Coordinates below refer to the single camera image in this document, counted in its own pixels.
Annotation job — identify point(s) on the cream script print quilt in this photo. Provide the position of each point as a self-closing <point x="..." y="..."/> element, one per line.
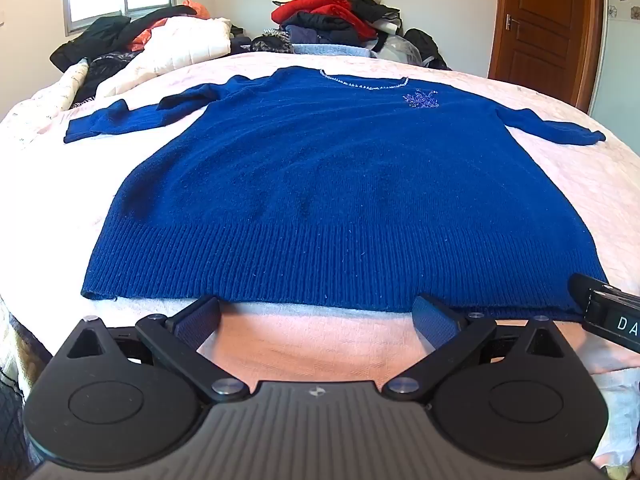
<point x="62" y="85"/>

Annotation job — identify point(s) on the blue knit sweater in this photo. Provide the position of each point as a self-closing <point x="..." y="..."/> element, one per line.
<point x="345" y="185"/>

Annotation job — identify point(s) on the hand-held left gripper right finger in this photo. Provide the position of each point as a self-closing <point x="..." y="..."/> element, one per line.
<point x="433" y="321"/>

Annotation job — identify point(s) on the light blue quilt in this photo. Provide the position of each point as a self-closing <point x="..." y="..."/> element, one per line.
<point x="330" y="50"/>

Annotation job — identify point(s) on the pink floral bed blanket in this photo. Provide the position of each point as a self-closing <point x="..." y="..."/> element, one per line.
<point x="565" y="180"/>

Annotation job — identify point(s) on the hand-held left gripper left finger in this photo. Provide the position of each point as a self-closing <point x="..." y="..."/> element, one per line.
<point x="200" y="319"/>

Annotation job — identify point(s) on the clear plastic bag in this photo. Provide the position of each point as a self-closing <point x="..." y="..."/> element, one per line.
<point x="397" y="50"/>

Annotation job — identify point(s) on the dark patterned cloth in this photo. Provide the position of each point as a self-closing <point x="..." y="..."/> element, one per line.
<point x="105" y="67"/>

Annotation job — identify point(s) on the black backpack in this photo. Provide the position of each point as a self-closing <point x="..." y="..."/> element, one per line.
<point x="425" y="47"/>

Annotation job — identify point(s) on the black jacket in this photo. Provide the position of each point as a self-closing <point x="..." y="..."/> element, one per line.
<point x="102" y="35"/>

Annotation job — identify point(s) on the orange garment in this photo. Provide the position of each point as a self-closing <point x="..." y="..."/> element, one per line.
<point x="197" y="9"/>

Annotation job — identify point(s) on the red sweater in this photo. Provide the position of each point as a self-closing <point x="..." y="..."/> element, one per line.
<point x="320" y="7"/>

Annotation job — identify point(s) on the pile of dark clothes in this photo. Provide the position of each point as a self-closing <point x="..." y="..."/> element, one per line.
<point x="330" y="27"/>

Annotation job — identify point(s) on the brown wooden door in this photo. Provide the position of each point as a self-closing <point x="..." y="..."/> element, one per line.
<point x="545" y="25"/>

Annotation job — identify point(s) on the leopard print cloth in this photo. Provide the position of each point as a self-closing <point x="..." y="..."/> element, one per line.
<point x="270" y="42"/>

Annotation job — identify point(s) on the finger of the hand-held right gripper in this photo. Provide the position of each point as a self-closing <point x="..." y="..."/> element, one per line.
<point x="580" y="287"/>

